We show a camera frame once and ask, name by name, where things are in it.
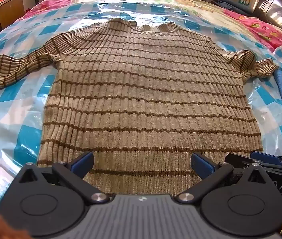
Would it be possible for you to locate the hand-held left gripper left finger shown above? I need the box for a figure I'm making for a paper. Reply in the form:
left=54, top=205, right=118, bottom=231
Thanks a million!
left=19, top=151, right=110, bottom=203

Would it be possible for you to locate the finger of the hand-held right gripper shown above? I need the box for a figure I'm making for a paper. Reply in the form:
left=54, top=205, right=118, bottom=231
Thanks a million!
left=251, top=151, right=282, bottom=167
left=224, top=154, right=282, bottom=177

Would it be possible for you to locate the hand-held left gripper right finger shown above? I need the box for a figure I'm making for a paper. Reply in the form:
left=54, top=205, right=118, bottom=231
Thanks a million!
left=176, top=152, right=268, bottom=203

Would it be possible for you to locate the beige brown-striped knit sweater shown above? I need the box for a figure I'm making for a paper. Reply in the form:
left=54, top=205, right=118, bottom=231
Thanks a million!
left=0, top=17, right=280, bottom=196

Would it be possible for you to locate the pile of blue folded clothes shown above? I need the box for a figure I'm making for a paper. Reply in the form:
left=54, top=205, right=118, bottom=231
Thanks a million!
left=216, top=0, right=253, bottom=13

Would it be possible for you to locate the blue checked plastic sheet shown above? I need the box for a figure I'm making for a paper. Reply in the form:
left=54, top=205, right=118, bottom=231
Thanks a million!
left=0, top=0, right=282, bottom=205

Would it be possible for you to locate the pink floral blanket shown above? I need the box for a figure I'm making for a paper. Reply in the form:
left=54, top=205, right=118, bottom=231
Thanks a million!
left=0, top=0, right=282, bottom=239

